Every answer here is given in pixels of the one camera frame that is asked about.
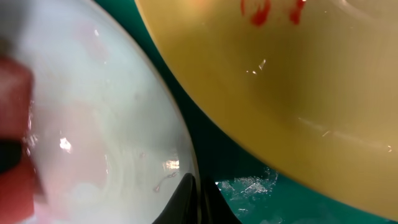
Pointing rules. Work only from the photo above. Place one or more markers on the orange green scrub sponge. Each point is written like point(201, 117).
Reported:
point(19, 182)

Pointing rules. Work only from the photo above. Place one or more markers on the teal plastic tray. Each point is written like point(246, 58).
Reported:
point(254, 192)

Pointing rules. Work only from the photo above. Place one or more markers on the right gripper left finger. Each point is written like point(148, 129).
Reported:
point(182, 207)

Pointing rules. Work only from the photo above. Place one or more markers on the yellow-green plate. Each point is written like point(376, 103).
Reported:
point(308, 87)

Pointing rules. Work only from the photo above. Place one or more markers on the light blue plate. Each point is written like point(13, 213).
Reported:
point(108, 142)

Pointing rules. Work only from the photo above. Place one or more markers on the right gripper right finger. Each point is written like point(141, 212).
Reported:
point(214, 209)

